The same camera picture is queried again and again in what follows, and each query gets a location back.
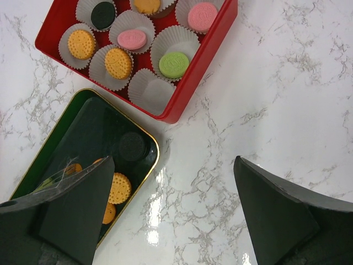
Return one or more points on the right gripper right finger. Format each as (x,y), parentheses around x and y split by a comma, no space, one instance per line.
(290,224)

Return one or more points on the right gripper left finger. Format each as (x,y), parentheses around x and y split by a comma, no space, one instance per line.
(59,224)

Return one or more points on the orange round biscuit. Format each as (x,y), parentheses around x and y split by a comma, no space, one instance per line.
(118,63)
(147,7)
(81,44)

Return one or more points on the pink sandwich cookie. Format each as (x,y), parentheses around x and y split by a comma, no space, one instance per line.
(132,39)
(201,16)

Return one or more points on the black sandwich cookie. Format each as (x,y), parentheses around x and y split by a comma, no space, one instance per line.
(132,147)
(103,15)

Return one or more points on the orange chocolate chip cookie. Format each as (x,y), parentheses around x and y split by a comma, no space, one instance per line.
(109,214)

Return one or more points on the orange dotted biscuit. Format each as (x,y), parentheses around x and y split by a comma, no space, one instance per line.
(120,189)

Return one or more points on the black green cookie tray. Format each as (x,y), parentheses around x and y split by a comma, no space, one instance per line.
(89,128)

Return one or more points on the white paper cup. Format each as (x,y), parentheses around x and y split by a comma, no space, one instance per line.
(166,7)
(64,52)
(150,92)
(84,9)
(99,74)
(173,39)
(182,9)
(131,20)

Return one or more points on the red cookie box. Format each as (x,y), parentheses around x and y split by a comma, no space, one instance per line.
(62,15)

